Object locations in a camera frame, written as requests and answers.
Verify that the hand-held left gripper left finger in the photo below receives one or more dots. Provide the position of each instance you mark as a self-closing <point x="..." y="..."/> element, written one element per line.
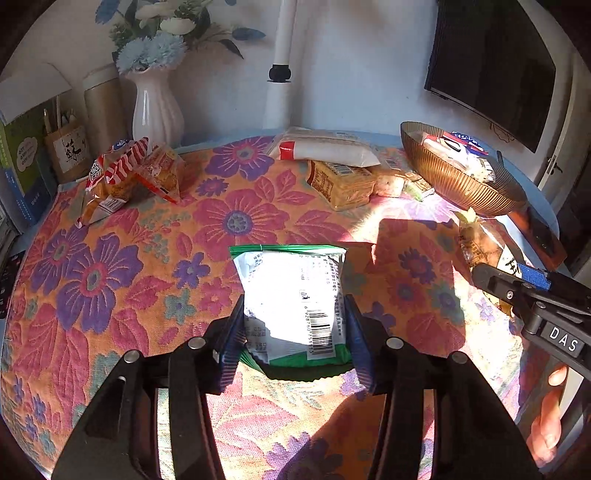
<point x="231" y="355"/>

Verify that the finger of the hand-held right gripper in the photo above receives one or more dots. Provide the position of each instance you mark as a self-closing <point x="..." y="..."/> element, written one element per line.
<point x="535" y="277"/>
<point x="498" y="281"/>

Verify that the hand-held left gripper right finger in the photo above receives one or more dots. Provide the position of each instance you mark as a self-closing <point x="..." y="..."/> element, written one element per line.
<point x="360" y="355"/>

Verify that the clear bread packet black print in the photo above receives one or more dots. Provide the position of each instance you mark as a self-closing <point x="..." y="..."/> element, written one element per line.
<point x="485" y="244"/>

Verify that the green white snack packet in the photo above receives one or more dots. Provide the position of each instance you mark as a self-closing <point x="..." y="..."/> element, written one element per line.
<point x="291" y="295"/>

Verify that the bronze ribbed bowl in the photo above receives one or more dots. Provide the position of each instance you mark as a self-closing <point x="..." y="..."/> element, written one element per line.
<point x="457" y="184"/>

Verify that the large white package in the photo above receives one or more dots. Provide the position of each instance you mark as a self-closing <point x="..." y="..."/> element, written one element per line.
<point x="323" y="150"/>

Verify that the person's right hand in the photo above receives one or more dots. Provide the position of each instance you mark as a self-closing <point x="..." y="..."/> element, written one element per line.
<point x="549" y="415"/>

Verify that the dark brown flat case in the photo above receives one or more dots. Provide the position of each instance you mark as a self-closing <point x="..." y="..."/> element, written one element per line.
<point x="540" y="235"/>

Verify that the small green packet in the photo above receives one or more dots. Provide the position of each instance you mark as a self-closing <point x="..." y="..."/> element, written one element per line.
<point x="419" y="185"/>

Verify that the floral tablecloth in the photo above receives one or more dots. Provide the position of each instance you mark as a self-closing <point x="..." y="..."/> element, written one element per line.
<point x="184" y="230"/>

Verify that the white packet black print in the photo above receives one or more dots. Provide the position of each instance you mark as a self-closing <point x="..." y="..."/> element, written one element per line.
<point x="445" y="150"/>

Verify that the white door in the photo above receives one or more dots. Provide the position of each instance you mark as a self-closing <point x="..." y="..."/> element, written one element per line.
<point x="568" y="138"/>

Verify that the blue red snack packet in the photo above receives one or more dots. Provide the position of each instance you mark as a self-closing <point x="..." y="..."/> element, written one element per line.
<point x="471" y="141"/>

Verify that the small bread packet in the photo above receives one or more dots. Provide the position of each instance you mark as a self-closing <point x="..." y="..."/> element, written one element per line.
<point x="388" y="182"/>

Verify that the yellow cracker package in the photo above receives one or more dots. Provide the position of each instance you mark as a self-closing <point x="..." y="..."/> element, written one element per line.
<point x="341" y="184"/>

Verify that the red striped bread bag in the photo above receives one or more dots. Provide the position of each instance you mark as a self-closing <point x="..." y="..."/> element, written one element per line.
<point x="134" y="175"/>

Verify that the dark flat monitor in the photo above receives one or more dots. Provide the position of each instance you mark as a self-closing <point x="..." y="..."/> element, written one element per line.
<point x="489" y="64"/>

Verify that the white ribbed vase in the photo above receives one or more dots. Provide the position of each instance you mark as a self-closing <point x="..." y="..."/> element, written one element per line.
<point x="154" y="115"/>

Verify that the wooden pen holder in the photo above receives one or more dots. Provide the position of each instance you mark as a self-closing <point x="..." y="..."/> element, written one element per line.
<point x="67" y="152"/>

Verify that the beige thermos bottle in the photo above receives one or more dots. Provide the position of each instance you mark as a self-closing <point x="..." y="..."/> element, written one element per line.
<point x="106" y="110"/>

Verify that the wooden pencil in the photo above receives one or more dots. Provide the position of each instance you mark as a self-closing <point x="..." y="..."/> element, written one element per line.
<point x="47" y="121"/>

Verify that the white lamp pole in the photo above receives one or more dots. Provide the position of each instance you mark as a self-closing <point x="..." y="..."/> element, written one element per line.
<point x="281" y="55"/>

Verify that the blue white artificial flowers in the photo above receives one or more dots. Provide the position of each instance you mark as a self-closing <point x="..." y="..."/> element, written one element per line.
<point x="157" y="32"/>

